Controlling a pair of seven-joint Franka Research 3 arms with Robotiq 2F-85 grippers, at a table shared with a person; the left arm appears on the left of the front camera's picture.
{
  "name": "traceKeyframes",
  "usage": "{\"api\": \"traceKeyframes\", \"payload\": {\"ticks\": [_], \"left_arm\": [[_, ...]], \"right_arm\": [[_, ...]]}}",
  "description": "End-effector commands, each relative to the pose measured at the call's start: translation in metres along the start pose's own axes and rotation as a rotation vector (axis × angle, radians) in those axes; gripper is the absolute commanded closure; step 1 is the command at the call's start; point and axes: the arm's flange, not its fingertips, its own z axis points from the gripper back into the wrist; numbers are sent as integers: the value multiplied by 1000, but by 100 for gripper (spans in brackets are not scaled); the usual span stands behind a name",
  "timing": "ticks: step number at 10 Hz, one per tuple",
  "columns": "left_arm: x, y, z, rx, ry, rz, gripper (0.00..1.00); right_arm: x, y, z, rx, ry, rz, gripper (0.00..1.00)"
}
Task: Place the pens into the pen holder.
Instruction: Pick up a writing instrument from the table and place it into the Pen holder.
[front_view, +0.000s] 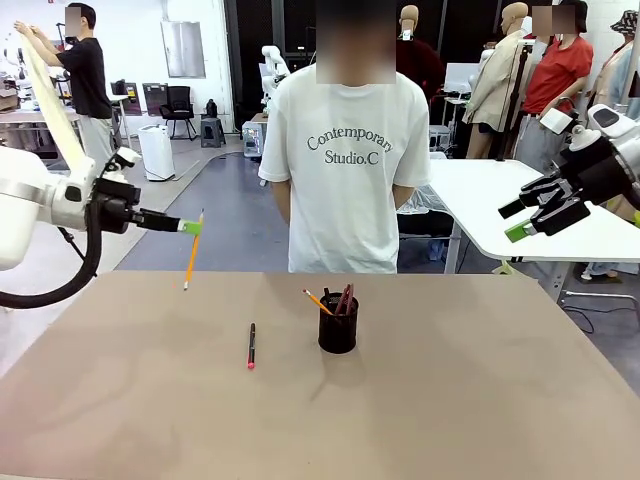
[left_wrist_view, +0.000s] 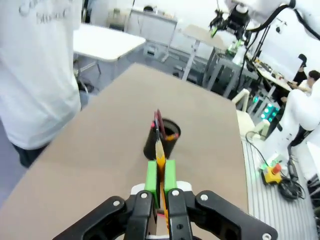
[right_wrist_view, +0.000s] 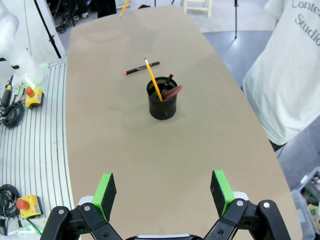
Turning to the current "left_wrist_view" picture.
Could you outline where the black pen with pink end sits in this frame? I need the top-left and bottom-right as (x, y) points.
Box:
(150, 120), (161, 141)

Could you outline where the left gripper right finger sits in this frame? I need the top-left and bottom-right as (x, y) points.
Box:
(163, 159), (279, 240)

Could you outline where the black hose of right arm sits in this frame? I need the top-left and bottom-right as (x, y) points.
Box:
(244, 2), (320, 42)

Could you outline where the yellow emergency stop box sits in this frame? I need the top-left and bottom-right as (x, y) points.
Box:
(260, 163), (284, 187)

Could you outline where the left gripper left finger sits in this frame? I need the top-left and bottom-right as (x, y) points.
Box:
(51, 160), (159, 240)

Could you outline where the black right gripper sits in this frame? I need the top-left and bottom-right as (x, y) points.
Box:
(209, 4), (251, 39)

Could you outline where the grey frame table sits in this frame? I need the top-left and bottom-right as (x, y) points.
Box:
(201, 46), (260, 99)

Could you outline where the seated person in black shirt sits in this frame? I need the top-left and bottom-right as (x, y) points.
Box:
(291, 53), (309, 85)

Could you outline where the dark red pen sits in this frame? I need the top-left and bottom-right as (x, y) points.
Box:
(152, 108), (167, 141)

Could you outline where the grey cabinet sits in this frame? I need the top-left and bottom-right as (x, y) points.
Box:
(129, 6), (179, 55)

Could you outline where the seated person in white shirt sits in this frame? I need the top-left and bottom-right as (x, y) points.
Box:
(289, 69), (320, 97)

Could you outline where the black cable bundle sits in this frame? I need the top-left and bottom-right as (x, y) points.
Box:
(276, 172), (308, 201)

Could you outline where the black mesh pen holder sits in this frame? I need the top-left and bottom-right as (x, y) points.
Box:
(142, 117), (182, 161)

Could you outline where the person in white t-shirt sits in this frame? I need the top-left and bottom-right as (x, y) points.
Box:
(0, 0), (83, 169)

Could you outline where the white table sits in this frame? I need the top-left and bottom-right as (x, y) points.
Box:
(72, 23), (147, 76)

